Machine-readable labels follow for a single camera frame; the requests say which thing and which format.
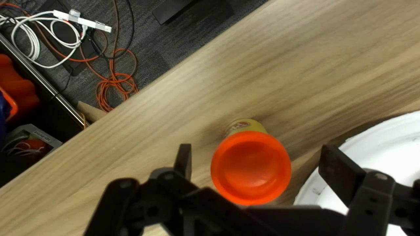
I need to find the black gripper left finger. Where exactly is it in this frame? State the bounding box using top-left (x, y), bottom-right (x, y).
top-left (84, 142), bottom-right (208, 236)

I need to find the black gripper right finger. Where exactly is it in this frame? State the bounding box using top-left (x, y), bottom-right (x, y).
top-left (318, 142), bottom-right (420, 236)

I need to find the orange lid dough can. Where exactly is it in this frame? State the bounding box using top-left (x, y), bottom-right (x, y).
top-left (210, 116), bottom-right (293, 207)

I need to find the white paper plate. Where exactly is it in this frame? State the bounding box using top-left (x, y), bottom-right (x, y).
top-left (293, 110), bottom-right (420, 236)

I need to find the orange plastic object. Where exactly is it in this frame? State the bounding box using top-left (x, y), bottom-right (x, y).
top-left (0, 52), bottom-right (41, 121)

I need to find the orange cable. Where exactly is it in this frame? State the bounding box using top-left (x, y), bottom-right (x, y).
top-left (64, 0), bottom-right (141, 114)

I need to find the grey box with cables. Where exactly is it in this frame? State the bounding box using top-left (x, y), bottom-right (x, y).
top-left (0, 123), bottom-right (63, 184)

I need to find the white cable with adapter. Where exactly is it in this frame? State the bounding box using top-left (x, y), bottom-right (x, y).
top-left (0, 9), bottom-right (113, 69)

